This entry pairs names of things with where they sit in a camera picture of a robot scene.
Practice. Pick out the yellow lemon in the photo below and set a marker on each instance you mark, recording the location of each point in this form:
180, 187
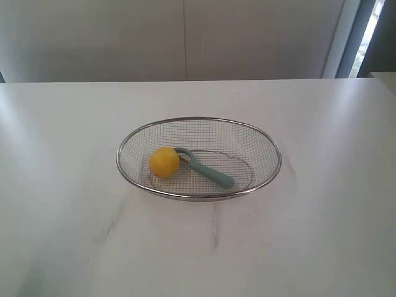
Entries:
164, 162

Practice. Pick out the teal handled peeler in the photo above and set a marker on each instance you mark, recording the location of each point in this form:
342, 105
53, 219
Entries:
217, 177

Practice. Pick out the oval wire mesh basket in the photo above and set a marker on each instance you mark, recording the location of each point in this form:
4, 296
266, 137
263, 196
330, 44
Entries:
244, 152

